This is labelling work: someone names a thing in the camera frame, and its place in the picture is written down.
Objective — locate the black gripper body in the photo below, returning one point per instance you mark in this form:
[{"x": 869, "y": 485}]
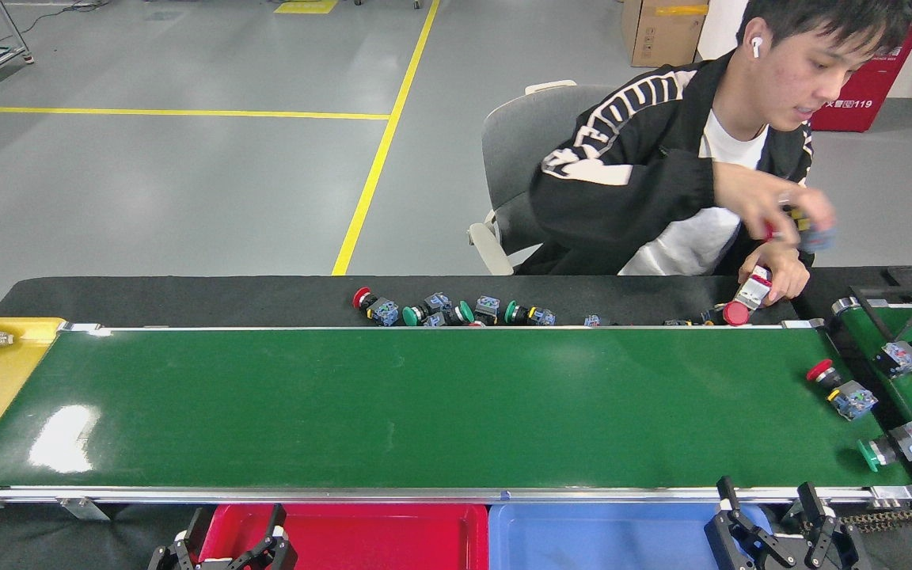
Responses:
[{"x": 792, "y": 563}]

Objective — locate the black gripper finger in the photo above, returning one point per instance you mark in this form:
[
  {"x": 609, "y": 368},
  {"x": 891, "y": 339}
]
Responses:
[
  {"x": 733, "y": 542},
  {"x": 274, "y": 554},
  {"x": 832, "y": 546},
  {"x": 179, "y": 554}
]

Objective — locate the long green conveyor belt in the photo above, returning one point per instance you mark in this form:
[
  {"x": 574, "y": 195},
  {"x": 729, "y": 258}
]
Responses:
[{"x": 424, "y": 412}]

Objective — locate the person's left hand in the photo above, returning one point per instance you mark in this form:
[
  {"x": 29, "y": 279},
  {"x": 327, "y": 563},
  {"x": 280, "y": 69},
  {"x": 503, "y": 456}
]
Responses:
[{"x": 788, "y": 265}]

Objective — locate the person's right hand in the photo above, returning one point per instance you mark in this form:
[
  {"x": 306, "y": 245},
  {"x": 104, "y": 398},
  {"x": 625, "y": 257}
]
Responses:
[{"x": 792, "y": 207}]

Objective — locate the red plastic bin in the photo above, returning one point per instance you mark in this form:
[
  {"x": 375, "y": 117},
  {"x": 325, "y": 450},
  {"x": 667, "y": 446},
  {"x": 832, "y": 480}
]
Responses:
[{"x": 361, "y": 538}]

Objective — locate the blue plastic bin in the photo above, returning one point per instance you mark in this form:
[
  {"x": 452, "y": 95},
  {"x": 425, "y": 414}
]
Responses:
[{"x": 598, "y": 538}]

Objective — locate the person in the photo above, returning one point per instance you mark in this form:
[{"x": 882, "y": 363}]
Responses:
[{"x": 622, "y": 182}]

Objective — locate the red fire extinguisher box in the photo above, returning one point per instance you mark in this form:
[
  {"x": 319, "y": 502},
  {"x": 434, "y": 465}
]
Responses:
[{"x": 860, "y": 95}]

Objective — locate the grey office chair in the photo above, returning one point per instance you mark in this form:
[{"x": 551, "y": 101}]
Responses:
[{"x": 519, "y": 142}]

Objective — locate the white earbud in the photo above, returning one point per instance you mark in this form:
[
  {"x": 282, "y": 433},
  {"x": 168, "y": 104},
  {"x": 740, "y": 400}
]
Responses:
[{"x": 757, "y": 46}]

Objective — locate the brown cardboard box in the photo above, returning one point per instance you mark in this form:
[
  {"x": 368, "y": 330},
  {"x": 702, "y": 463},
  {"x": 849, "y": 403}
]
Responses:
[{"x": 662, "y": 36}]

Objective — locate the grey blue switch block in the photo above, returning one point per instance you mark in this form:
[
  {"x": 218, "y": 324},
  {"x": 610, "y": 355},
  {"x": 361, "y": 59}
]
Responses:
[{"x": 594, "y": 321}]

